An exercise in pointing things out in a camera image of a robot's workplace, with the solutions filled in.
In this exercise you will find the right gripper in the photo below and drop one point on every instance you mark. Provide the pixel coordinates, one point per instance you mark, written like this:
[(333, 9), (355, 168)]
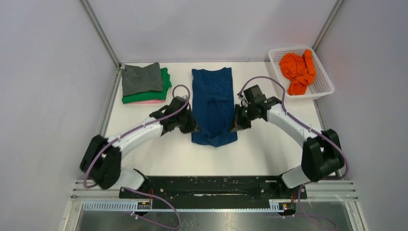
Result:
[(239, 124)]

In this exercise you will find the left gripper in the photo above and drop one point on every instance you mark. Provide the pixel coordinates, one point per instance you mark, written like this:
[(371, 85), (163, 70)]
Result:
[(193, 126)]

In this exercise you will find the blue t-shirt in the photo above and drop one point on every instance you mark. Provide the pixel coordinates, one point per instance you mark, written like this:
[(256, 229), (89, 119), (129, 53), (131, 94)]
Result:
[(213, 106)]

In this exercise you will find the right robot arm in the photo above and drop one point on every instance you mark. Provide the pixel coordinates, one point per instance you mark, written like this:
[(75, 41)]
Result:
[(320, 149)]

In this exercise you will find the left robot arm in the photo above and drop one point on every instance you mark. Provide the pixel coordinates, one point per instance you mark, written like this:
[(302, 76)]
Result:
[(102, 159)]

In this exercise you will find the pink folded t-shirt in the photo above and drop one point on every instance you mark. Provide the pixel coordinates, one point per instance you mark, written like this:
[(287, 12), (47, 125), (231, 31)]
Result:
[(150, 102)]

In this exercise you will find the green folded t-shirt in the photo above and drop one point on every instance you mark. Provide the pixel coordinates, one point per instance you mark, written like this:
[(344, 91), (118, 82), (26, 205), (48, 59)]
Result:
[(151, 95)]

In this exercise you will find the grey folded t-shirt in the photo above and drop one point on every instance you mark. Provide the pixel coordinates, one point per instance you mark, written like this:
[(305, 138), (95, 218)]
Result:
[(138, 79)]

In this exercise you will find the orange t-shirt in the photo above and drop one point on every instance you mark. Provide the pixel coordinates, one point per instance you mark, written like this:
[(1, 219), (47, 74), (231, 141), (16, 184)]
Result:
[(299, 70)]

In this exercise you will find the white plastic basket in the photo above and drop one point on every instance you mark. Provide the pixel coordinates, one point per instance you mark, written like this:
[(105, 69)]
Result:
[(321, 86)]

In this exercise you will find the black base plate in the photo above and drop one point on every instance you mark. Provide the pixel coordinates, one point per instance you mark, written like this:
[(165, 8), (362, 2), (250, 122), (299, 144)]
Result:
[(219, 188)]

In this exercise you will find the white slotted cable duct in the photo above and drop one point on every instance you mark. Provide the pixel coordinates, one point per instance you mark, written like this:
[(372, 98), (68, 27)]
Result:
[(185, 206)]

